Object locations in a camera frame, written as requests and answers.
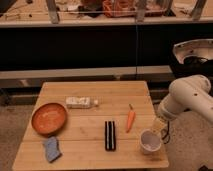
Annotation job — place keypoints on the white cup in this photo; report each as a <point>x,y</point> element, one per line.
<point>149,142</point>

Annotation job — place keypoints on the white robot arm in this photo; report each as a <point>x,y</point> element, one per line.
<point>191,92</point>

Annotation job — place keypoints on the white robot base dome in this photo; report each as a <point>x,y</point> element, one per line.
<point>198,47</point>

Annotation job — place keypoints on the blue cloth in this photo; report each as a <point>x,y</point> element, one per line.
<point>52,151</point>

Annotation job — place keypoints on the orange crate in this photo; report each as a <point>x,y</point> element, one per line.
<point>118,8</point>

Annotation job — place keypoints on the clear plastic bottle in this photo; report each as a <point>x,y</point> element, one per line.
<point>81,102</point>

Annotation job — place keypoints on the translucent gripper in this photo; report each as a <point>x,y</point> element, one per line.
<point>158,125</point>

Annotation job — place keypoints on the orange carrot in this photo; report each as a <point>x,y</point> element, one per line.
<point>130,118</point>

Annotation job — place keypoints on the orange bowl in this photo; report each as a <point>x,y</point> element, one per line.
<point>49,118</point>

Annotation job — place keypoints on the black striped brush block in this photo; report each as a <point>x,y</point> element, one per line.
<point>110,136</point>

